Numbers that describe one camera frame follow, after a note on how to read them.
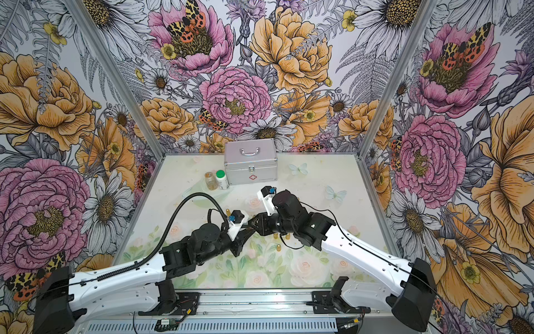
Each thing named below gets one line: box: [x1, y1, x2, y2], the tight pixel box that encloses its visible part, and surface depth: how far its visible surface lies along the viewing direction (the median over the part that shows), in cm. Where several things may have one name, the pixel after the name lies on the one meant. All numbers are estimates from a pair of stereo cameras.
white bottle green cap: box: [215, 169, 228, 190], surface depth 103 cm
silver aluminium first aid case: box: [223, 138, 279, 186], surface depth 104 cm
